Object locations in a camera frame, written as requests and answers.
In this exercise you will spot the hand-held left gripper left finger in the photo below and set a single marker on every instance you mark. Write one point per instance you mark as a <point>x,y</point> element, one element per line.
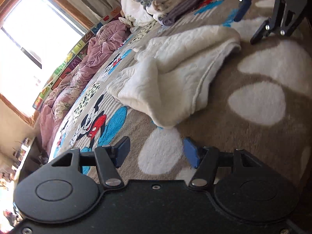
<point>123,148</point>

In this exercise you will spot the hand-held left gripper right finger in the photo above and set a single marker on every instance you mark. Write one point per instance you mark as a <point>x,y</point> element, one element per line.
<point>192,154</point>

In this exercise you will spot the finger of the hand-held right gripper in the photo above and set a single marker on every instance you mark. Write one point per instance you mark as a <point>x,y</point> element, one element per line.
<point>243,9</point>
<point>295,4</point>

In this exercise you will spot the white quilted garment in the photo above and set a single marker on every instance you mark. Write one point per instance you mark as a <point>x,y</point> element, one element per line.
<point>175,73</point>

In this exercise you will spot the stack of folded grey clothes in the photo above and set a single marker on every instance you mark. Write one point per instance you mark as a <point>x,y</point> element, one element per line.
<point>168,2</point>

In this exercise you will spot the cartoon printed brown blanket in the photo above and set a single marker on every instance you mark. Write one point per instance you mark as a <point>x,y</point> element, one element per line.
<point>219,119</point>

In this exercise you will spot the purple floral duvet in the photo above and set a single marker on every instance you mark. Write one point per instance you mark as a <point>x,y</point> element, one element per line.
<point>80,73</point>

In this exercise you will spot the dark desk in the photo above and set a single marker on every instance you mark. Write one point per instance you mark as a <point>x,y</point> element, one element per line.
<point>31,158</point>

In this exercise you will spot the colourful alphabet foam mat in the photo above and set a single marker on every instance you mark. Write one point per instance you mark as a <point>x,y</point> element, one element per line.
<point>65,65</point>

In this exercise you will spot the white comforter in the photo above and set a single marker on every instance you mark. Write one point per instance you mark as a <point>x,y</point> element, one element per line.
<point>131,7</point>

